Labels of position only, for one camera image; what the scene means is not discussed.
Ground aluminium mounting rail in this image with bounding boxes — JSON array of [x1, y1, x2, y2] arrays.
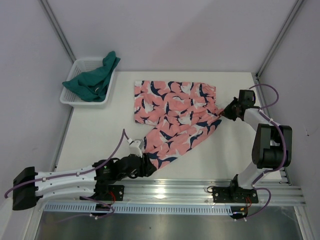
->
[[38, 178, 306, 206]]

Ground aluminium frame post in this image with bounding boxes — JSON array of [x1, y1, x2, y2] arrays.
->
[[255, 0, 307, 81], [38, 0, 76, 63]]

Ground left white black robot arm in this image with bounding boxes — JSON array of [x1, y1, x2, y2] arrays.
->
[[12, 153, 157, 211]]

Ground pink shark print shorts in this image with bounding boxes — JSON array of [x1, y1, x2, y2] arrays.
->
[[134, 80, 222, 170]]

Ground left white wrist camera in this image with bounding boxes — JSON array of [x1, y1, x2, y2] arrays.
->
[[127, 138, 145, 158]]

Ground green shorts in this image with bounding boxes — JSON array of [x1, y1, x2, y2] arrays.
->
[[62, 51, 121, 102]]

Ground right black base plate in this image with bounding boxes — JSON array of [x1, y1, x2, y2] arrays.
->
[[206, 186, 259, 204]]

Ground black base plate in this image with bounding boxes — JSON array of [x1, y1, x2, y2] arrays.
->
[[79, 183, 125, 201], [206, 186, 259, 204]]

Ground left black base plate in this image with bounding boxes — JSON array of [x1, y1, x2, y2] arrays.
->
[[79, 183, 125, 201]]

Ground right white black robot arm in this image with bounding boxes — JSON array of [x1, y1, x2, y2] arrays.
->
[[222, 90, 293, 202]]

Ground white plastic basket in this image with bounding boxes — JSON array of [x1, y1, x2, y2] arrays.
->
[[59, 56, 116, 110]]

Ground left aluminium frame post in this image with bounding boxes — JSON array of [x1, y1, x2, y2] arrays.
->
[[38, 0, 76, 63]]

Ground white perforated cable tray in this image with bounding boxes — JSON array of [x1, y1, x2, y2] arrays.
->
[[44, 201, 233, 216]]

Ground right aluminium frame post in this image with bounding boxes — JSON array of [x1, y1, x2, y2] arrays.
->
[[255, 0, 307, 81]]

